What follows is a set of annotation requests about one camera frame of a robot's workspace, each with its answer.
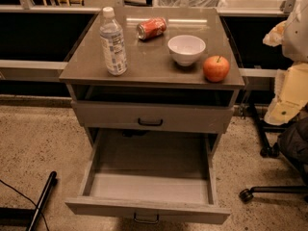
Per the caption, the black floor cable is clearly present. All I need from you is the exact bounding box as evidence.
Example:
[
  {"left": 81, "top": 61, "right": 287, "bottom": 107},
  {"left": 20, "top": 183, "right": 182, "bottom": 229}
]
[{"left": 0, "top": 179, "right": 51, "bottom": 231}]

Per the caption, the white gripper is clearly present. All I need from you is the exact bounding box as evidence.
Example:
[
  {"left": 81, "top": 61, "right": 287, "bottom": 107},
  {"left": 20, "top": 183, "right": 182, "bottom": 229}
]
[{"left": 264, "top": 64, "right": 308, "bottom": 125}]

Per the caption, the red apple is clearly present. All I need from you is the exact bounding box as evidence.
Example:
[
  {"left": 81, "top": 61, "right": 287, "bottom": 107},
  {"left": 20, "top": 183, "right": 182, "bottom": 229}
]
[{"left": 203, "top": 56, "right": 230, "bottom": 83}]

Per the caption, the white bowl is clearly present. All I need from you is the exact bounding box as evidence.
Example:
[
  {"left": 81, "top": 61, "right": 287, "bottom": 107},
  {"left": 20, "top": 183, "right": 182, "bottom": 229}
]
[{"left": 167, "top": 35, "right": 206, "bottom": 66}]

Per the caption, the red soda can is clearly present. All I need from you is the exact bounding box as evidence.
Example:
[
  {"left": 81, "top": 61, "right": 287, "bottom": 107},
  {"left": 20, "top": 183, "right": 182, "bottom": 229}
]
[{"left": 137, "top": 17, "right": 167, "bottom": 40}]

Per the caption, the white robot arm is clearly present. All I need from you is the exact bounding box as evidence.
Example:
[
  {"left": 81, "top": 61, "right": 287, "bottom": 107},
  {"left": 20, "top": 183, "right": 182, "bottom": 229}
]
[{"left": 263, "top": 0, "right": 308, "bottom": 125}]

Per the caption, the black floor stand leg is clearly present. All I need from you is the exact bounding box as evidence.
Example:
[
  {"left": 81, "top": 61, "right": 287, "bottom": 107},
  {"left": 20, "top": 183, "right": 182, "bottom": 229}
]
[{"left": 0, "top": 170, "right": 59, "bottom": 231}]

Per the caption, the closed upper drawer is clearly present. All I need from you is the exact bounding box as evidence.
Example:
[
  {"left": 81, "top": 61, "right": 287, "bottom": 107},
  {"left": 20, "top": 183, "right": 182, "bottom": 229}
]
[{"left": 71, "top": 101, "right": 233, "bottom": 134}]

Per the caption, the grey drawer cabinet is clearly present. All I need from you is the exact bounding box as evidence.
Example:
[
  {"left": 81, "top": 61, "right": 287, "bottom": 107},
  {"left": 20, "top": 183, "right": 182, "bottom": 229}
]
[{"left": 61, "top": 7, "right": 244, "bottom": 145}]

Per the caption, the dark jacket on chair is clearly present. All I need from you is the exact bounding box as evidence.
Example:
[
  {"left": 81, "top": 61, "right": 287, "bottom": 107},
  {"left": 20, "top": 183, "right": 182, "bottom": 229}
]
[{"left": 277, "top": 115, "right": 308, "bottom": 166}]

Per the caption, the open middle drawer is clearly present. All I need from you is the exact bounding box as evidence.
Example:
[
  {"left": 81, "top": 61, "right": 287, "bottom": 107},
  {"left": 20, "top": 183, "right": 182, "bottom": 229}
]
[{"left": 65, "top": 129, "right": 230, "bottom": 224}]

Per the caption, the black office chair base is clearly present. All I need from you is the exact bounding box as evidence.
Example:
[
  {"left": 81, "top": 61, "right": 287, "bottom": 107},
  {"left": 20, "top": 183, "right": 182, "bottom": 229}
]
[{"left": 239, "top": 103, "right": 308, "bottom": 203}]

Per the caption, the clear plastic water bottle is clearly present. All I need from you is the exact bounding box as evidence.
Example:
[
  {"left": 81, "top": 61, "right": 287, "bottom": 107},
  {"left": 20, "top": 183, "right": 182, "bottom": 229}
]
[{"left": 99, "top": 7, "right": 127, "bottom": 76}]

